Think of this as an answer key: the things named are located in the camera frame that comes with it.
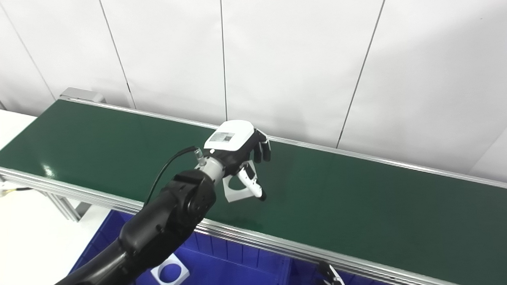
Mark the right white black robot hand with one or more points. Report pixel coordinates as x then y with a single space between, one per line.
331 281

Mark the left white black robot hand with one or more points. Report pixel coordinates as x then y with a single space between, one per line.
232 139

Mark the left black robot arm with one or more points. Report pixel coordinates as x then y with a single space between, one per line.
167 221

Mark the blue plastic bin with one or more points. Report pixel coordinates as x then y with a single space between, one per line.
220 270
304 280

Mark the grey conveyor end housing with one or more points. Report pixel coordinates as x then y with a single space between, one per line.
81 95

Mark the aluminium conveyor leg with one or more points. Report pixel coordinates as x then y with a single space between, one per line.
68 208

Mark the green conveyor belt aluminium frame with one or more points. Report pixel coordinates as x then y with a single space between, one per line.
365 206

